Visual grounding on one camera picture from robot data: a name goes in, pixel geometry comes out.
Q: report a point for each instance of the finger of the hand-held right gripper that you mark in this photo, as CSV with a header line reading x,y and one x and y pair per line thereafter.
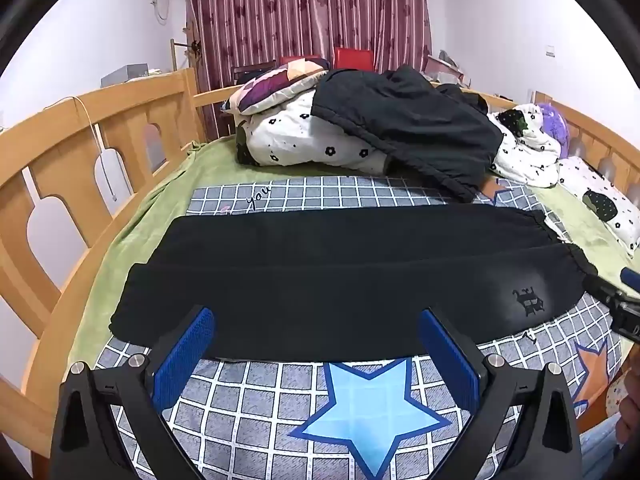
x,y
631,276
605,287

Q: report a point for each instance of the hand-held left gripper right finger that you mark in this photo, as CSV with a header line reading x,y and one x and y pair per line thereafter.
x,y
450,355

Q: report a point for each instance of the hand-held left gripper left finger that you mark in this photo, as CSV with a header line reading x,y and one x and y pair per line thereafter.
x,y
185,355

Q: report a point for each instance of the black pants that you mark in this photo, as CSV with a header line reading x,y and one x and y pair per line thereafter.
x,y
325,285

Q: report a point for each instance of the grey checkered star blanket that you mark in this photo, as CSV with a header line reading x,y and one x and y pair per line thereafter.
x,y
240,410

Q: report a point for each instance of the white floral pillow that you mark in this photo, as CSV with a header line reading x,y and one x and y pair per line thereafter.
x,y
595,185

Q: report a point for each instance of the light blue fluffy cloth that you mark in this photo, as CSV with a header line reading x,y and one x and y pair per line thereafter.
x,y
602,450

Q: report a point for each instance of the green bed sheet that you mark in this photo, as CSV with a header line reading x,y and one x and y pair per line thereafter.
x,y
150,220

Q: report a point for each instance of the purple plush toy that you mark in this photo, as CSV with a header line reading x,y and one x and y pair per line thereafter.
x,y
555,125

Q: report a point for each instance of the black jacket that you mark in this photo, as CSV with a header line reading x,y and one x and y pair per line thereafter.
x,y
415,125

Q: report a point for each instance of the white floral quilt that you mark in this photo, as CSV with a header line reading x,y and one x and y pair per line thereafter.
x,y
300,145

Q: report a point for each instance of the purple geometric pillow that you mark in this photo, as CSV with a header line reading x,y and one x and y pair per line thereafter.
x,y
270,87

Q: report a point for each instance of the grey box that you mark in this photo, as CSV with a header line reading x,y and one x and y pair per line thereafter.
x,y
125,75

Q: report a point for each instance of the wooden coat rack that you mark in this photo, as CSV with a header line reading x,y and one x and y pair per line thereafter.
x,y
192,50

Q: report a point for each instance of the flat red box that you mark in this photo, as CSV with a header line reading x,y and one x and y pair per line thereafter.
x,y
299,60

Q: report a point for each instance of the dark red floral curtain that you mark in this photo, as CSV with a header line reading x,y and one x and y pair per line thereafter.
x,y
300,10

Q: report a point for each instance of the wooden bed frame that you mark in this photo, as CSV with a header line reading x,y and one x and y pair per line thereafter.
x,y
130,125

